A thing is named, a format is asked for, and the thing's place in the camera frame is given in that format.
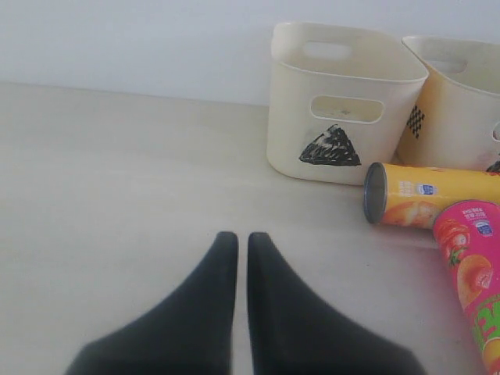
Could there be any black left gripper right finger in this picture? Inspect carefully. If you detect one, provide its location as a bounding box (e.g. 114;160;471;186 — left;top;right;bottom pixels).
247;232;424;374

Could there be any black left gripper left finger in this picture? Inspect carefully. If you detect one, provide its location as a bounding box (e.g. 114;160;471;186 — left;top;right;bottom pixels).
66;231;238;374

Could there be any yellow chips can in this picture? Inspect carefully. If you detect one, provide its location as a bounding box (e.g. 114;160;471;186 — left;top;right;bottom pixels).
363;162;499;229

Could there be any pink chips can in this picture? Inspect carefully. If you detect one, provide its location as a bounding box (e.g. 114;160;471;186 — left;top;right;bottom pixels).
433;200;499;374

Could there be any cream bin with triangle mark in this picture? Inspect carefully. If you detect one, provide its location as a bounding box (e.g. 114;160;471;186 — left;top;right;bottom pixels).
266;22;429;185

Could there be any cream bin with square mark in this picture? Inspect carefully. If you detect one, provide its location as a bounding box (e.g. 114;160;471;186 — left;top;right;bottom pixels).
396;36;499;172

